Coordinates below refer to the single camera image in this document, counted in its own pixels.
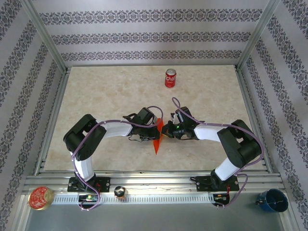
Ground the orange cloth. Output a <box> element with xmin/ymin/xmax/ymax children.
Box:
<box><xmin>152</xmin><ymin>116</ymin><xmax>165</xmax><ymax>155</ymax></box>

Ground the red soda can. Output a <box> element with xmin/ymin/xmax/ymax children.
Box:
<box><xmin>164</xmin><ymin>68</ymin><xmax>178</xmax><ymax>89</ymax></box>

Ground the small black round knob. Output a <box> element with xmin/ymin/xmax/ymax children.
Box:
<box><xmin>114</xmin><ymin>185</ymin><xmax>127</xmax><ymax>199</ymax></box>

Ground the small green circuit board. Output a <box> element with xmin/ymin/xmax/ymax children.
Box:
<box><xmin>213</xmin><ymin>193</ymin><xmax>231</xmax><ymax>203</ymax></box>
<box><xmin>77</xmin><ymin>194</ymin><xmax>100</xmax><ymax>203</ymax></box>

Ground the blue enamel mug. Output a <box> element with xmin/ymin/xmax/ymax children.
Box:
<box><xmin>255</xmin><ymin>188</ymin><xmax>289</xmax><ymax>213</ymax></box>

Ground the round red gold tin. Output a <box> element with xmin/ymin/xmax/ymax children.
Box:
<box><xmin>27</xmin><ymin>186</ymin><xmax>55</xmax><ymax>211</ymax></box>

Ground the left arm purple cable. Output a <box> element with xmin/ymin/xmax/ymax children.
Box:
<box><xmin>71</xmin><ymin>105</ymin><xmax>164</xmax><ymax>212</ymax></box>

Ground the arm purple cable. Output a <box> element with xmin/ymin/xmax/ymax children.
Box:
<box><xmin>171</xmin><ymin>97</ymin><xmax>265</xmax><ymax>209</ymax></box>
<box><xmin>71</xmin><ymin>105</ymin><xmax>164</xmax><ymax>212</ymax></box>

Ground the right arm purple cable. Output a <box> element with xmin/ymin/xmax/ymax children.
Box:
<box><xmin>171</xmin><ymin>97</ymin><xmax>265</xmax><ymax>209</ymax></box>

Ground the aluminium mounting rail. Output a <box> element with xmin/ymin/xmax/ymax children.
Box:
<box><xmin>23</xmin><ymin>171</ymin><xmax>286</xmax><ymax>193</ymax></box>

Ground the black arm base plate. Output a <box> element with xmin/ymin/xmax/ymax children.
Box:
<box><xmin>67</xmin><ymin>177</ymin><xmax>111</xmax><ymax>193</ymax></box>
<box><xmin>196</xmin><ymin>175</ymin><xmax>240</xmax><ymax>193</ymax></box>

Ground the slotted white cable duct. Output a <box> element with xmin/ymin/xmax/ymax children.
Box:
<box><xmin>51</xmin><ymin>193</ymin><xmax>215</xmax><ymax>205</ymax></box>

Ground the aluminium side rail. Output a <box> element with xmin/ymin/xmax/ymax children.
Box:
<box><xmin>35</xmin><ymin>68</ymin><xmax>72</xmax><ymax>174</ymax></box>
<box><xmin>233</xmin><ymin>66</ymin><xmax>274</xmax><ymax>173</ymax></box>

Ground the aluminium frame post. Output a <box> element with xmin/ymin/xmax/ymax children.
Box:
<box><xmin>237</xmin><ymin>0</ymin><xmax>282</xmax><ymax>70</ymax></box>
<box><xmin>20</xmin><ymin>0</ymin><xmax>68</xmax><ymax>72</ymax></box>

